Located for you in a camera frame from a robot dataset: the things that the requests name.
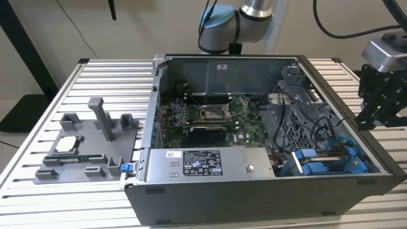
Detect black antenna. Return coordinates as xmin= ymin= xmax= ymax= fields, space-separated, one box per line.
xmin=107 ymin=0 xmax=118 ymax=21

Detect thin metal locking lever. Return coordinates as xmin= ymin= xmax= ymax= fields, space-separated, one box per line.
xmin=187 ymin=93 xmax=203 ymax=107

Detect silver power supply unit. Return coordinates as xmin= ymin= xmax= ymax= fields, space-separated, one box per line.
xmin=145 ymin=147 xmax=277 ymax=180

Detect green RAM stick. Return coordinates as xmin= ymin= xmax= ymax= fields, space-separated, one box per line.
xmin=47 ymin=154 xmax=109 ymax=163

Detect silver CPU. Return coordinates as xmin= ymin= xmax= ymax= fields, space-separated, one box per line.
xmin=55 ymin=137 xmax=81 ymax=153

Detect open grey PC case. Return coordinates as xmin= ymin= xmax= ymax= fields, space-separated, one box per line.
xmin=119 ymin=53 xmax=407 ymax=226

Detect grey parts rack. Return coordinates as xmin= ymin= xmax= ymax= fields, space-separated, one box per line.
xmin=34 ymin=97 xmax=141 ymax=185

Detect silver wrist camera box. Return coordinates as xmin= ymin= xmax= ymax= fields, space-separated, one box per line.
xmin=362 ymin=32 xmax=407 ymax=73

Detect metal socket cover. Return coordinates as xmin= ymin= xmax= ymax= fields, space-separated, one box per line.
xmin=230 ymin=97 xmax=253 ymax=117

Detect hard disk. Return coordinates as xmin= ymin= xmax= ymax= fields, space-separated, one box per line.
xmin=291 ymin=146 xmax=369 ymax=176

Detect CPU socket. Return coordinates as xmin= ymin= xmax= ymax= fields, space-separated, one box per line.
xmin=198 ymin=104 xmax=231 ymax=122

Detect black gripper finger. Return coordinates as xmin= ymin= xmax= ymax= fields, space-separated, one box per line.
xmin=381 ymin=104 xmax=407 ymax=127
xmin=356 ymin=101 xmax=388 ymax=131

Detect black monitor stand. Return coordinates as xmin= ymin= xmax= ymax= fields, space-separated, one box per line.
xmin=0 ymin=0 xmax=61 ymax=133

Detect long black wire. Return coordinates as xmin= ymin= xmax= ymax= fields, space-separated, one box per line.
xmin=274 ymin=84 xmax=303 ymax=153

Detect green motherboard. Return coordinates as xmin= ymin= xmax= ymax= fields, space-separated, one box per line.
xmin=159 ymin=94 xmax=274 ymax=149

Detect light blue wire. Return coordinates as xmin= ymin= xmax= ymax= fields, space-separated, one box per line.
xmin=328 ymin=134 xmax=360 ymax=153

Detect black RAM slot bank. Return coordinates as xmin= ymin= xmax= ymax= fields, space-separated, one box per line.
xmin=183 ymin=94 xmax=233 ymax=104

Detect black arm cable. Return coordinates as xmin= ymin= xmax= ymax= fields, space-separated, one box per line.
xmin=199 ymin=0 xmax=219 ymax=27

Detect grey perforated drive cage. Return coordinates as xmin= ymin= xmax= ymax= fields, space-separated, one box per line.
xmin=259 ymin=92 xmax=348 ymax=153

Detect thin black wall cable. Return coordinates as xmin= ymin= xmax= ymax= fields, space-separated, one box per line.
xmin=62 ymin=0 xmax=99 ymax=59

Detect looped black wire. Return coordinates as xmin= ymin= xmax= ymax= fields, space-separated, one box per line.
xmin=310 ymin=114 xmax=344 ymax=153

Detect thick black cable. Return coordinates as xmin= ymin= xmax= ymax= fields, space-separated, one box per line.
xmin=313 ymin=0 xmax=404 ymax=39
xmin=381 ymin=0 xmax=407 ymax=31

